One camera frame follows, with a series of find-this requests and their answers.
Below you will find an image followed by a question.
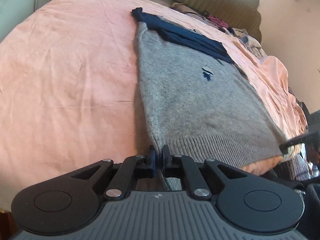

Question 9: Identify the grey and navy sweater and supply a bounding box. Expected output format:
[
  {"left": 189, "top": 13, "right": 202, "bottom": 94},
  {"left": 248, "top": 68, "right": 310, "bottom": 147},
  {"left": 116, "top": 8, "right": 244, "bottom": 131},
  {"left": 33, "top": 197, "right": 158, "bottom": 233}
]
[{"left": 132, "top": 8, "right": 286, "bottom": 176}]

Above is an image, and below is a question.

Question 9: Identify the pile of mixed clothes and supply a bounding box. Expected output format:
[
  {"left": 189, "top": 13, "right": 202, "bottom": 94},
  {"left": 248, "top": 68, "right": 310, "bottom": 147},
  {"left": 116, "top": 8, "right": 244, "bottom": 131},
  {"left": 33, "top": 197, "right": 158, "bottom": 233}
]
[{"left": 170, "top": 3, "right": 267, "bottom": 59}]

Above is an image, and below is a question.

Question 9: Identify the pink bed sheet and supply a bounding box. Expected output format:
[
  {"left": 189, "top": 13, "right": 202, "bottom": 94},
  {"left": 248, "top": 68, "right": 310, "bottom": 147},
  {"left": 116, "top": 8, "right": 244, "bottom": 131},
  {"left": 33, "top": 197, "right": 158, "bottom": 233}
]
[{"left": 1, "top": 0, "right": 306, "bottom": 211}]

